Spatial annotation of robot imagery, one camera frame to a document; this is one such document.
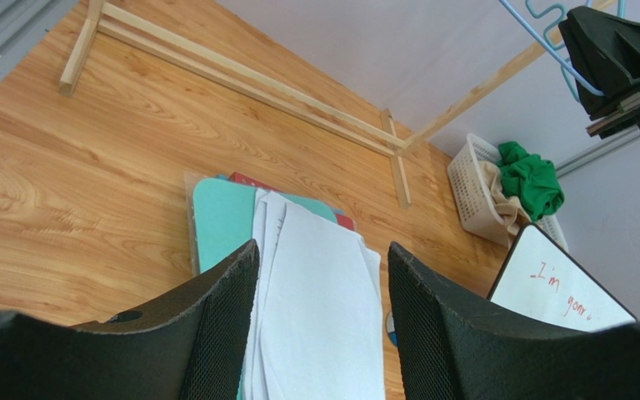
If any white paper stack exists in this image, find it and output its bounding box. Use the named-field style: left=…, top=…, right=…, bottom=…
left=239, top=189, right=385, bottom=399

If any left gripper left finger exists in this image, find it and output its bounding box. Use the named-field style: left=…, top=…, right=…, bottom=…
left=0, top=240, right=260, bottom=399

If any wooden clothes rack frame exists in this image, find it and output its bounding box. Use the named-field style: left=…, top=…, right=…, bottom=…
left=57, top=0, right=618, bottom=211

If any red booklet under folder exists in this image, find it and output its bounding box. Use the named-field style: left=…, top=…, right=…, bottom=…
left=227, top=172, right=357, bottom=232

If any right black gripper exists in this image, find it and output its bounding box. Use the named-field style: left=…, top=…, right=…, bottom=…
left=558, top=6, right=640, bottom=139

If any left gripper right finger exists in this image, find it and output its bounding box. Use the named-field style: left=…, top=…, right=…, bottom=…
left=387, top=242, right=640, bottom=399

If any teal plastic folder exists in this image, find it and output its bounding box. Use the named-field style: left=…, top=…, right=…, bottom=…
left=185, top=172, right=339, bottom=400

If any blue wire hanger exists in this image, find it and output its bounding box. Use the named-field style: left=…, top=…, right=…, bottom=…
left=499, top=0, right=604, bottom=98

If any white whiteboard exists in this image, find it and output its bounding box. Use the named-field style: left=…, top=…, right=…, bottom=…
left=487, top=224, right=637, bottom=333

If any beige t shirt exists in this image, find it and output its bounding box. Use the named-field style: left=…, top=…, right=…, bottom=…
left=478, top=161, right=532, bottom=244

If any green t shirt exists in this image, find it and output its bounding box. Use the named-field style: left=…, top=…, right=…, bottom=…
left=497, top=141, right=565, bottom=222

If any small round tin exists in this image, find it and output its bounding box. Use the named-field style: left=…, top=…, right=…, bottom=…
left=385, top=311, right=398, bottom=348

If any white plastic basket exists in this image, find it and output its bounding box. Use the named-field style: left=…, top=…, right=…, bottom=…
left=446, top=132, right=569, bottom=252

